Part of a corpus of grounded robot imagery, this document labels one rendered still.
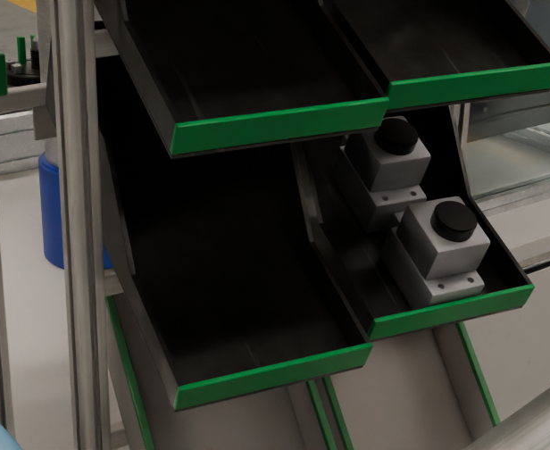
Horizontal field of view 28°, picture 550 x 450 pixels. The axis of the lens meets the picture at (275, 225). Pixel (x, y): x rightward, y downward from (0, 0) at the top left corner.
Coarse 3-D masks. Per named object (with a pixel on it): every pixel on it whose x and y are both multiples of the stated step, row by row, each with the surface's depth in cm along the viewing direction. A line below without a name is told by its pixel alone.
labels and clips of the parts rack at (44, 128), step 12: (0, 60) 81; (0, 72) 82; (0, 84) 82; (36, 108) 86; (36, 120) 86; (48, 120) 87; (36, 132) 87; (48, 132) 87; (120, 432) 78; (120, 444) 78
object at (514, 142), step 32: (544, 0) 173; (544, 32) 176; (544, 96) 181; (480, 128) 175; (512, 128) 179; (544, 128) 184; (480, 160) 177; (512, 160) 182; (544, 160) 187; (480, 192) 180
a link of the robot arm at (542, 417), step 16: (544, 400) 42; (512, 416) 43; (528, 416) 42; (544, 416) 42; (496, 432) 43; (512, 432) 42; (528, 432) 42; (544, 432) 41; (464, 448) 44; (480, 448) 43; (496, 448) 42; (512, 448) 41; (528, 448) 41; (544, 448) 41
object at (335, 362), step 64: (128, 128) 82; (128, 192) 78; (192, 192) 79; (256, 192) 80; (128, 256) 70; (192, 256) 75; (256, 256) 76; (320, 256) 75; (192, 320) 71; (256, 320) 72; (320, 320) 73; (192, 384) 65; (256, 384) 68
